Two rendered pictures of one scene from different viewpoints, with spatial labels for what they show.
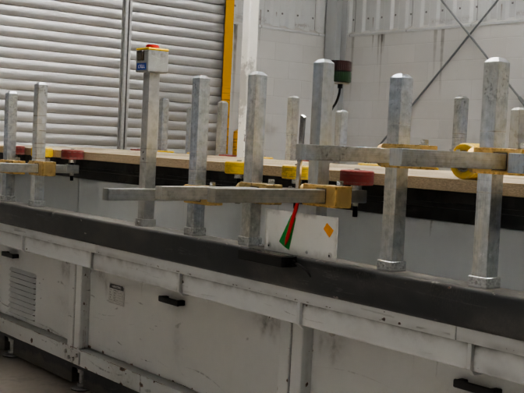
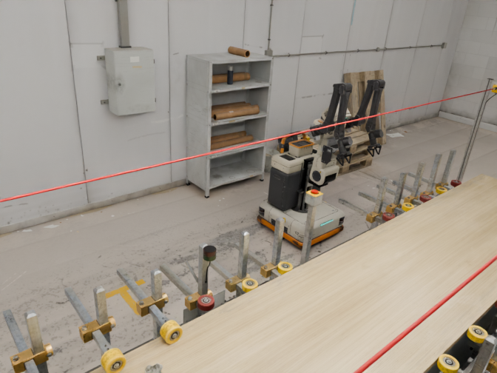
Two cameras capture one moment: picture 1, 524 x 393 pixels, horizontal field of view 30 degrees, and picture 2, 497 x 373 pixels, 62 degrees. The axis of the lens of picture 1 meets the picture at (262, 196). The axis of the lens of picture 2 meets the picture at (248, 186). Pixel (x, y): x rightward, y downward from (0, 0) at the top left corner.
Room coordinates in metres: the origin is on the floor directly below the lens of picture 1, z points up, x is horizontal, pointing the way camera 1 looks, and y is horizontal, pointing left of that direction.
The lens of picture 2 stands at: (2.36, -1.76, 2.25)
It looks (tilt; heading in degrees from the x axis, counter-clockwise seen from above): 26 degrees down; 86
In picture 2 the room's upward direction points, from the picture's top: 4 degrees clockwise
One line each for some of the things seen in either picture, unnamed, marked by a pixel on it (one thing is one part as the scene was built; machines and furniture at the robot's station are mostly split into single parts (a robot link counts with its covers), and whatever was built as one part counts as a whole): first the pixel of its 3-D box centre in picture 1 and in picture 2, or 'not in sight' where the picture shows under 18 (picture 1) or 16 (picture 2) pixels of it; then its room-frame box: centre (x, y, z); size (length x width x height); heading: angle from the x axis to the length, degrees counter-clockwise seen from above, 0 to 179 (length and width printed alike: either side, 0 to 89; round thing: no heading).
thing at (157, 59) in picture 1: (152, 61); (313, 198); (2.88, 0.34, 1.18); 0.07 x 0.07 x 0.08; 38
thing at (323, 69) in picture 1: (319, 162); (203, 285); (2.28, -0.13, 0.92); 0.04 x 0.04 x 0.48; 38
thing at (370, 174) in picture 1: (355, 192); (205, 308); (2.30, -0.22, 0.85); 0.08 x 0.08 x 0.11
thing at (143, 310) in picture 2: (405, 156); (152, 303); (2.06, -0.30, 0.95); 0.14 x 0.06 x 0.05; 38
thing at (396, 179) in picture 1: (395, 187); (157, 312); (2.08, -0.28, 0.88); 0.04 x 0.04 x 0.48; 38
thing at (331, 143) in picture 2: not in sight; (335, 149); (3.34, 1.70, 0.99); 0.28 x 0.16 x 0.22; 38
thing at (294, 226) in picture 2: not in sight; (300, 216); (3.16, 1.93, 0.16); 0.67 x 0.64 x 0.25; 128
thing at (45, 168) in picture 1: (40, 168); (374, 215); (3.44, 0.78, 0.84); 0.14 x 0.06 x 0.05; 38
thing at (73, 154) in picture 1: (72, 164); (387, 221); (3.49, 0.68, 0.85); 0.08 x 0.08 x 0.11
